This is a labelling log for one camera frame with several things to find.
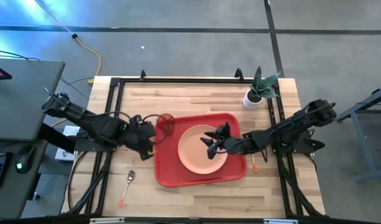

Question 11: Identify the black desk support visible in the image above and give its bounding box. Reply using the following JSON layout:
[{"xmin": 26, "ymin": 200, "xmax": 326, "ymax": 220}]
[{"xmin": 37, "ymin": 123, "xmax": 78, "ymax": 154}]

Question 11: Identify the yellow cable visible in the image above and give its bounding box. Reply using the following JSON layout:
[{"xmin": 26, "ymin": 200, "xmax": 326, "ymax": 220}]
[{"xmin": 34, "ymin": 0, "xmax": 103, "ymax": 128}]

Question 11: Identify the thin black cable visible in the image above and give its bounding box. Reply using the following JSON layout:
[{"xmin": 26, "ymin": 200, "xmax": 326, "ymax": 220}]
[
  {"xmin": 0, "ymin": 48, "xmax": 40, "ymax": 62},
  {"xmin": 59, "ymin": 76, "xmax": 95, "ymax": 101}
]

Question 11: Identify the silver metal bracket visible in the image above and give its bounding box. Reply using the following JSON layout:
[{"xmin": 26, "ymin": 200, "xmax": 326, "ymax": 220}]
[
  {"xmin": 263, "ymin": 218, "xmax": 299, "ymax": 224},
  {"xmin": 89, "ymin": 217, "xmax": 126, "ymax": 224}
]

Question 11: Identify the black cable loop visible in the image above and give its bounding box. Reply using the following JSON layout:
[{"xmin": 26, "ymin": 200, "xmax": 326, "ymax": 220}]
[{"xmin": 67, "ymin": 151, "xmax": 89, "ymax": 213}]

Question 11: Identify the white box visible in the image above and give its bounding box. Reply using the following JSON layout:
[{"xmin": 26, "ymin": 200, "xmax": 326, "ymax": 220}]
[{"xmin": 55, "ymin": 125, "xmax": 81, "ymax": 162}]

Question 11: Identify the green plant in white pot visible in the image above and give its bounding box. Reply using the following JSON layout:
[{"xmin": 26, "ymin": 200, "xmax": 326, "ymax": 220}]
[{"xmin": 242, "ymin": 65, "xmax": 283, "ymax": 110}]

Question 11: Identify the red translucent cup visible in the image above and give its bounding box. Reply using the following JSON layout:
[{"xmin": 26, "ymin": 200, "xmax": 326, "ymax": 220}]
[{"xmin": 155, "ymin": 113, "xmax": 176, "ymax": 136}]

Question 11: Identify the dark grey desk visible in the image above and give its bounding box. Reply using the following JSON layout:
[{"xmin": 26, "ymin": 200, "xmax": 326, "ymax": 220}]
[{"xmin": 0, "ymin": 139, "xmax": 59, "ymax": 220}]

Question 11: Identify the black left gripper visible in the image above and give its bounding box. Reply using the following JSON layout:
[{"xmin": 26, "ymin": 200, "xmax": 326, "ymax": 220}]
[{"xmin": 125, "ymin": 114, "xmax": 158, "ymax": 161}]

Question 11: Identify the black computer mouse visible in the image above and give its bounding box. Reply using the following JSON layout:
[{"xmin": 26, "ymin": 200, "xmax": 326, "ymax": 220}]
[{"xmin": 15, "ymin": 144, "xmax": 36, "ymax": 174}]

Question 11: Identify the black aluminium table frame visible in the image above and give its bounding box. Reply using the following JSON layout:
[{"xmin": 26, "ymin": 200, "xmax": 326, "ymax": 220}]
[{"xmin": 61, "ymin": 76, "xmax": 326, "ymax": 218}]

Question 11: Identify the red plastic tray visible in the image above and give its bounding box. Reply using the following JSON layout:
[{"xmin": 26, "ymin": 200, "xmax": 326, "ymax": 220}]
[{"xmin": 154, "ymin": 112, "xmax": 248, "ymax": 189}]

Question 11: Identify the grey desk top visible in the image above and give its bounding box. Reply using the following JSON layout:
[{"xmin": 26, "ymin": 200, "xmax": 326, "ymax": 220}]
[{"xmin": 0, "ymin": 58, "xmax": 66, "ymax": 142}]

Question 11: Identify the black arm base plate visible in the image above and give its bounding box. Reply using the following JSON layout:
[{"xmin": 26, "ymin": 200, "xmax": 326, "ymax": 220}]
[
  {"xmin": 73, "ymin": 136, "xmax": 117, "ymax": 153},
  {"xmin": 272, "ymin": 130, "xmax": 326, "ymax": 154}
]

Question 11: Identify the grey metal table frame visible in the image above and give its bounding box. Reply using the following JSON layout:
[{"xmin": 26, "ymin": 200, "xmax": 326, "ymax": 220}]
[{"xmin": 336, "ymin": 85, "xmax": 381, "ymax": 183}]

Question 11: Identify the metal spoon orange handle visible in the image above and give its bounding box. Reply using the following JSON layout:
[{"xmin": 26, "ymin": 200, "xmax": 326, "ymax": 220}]
[{"xmin": 118, "ymin": 169, "xmax": 135, "ymax": 208}]

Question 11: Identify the peach round plate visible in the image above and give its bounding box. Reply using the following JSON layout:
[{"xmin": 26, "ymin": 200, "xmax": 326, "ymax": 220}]
[{"xmin": 177, "ymin": 124, "xmax": 229, "ymax": 175}]

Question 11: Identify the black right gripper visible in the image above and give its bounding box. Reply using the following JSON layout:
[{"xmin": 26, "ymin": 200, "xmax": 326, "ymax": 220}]
[{"xmin": 200, "ymin": 122, "xmax": 242, "ymax": 160}]

